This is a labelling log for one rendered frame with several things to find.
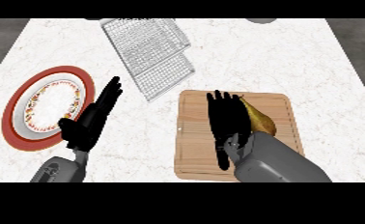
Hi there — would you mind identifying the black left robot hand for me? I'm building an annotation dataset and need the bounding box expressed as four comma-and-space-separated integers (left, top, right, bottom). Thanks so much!
57, 75, 124, 153

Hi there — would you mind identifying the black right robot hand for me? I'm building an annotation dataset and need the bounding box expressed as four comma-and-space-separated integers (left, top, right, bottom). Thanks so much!
205, 89, 254, 172

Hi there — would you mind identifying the wooden cutting board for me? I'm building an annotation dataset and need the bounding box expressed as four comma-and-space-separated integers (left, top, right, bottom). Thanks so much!
172, 89, 304, 182

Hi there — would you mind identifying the yellow-brown eggplant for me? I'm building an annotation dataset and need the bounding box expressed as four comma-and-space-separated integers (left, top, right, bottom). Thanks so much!
237, 95, 277, 137

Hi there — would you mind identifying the red-rimmed patterned plate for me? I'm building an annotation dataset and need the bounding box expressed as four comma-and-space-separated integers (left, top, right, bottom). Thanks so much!
0, 65, 97, 153

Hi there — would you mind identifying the white wire tiered basket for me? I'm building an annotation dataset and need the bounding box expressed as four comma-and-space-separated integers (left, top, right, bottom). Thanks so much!
98, 17, 196, 103

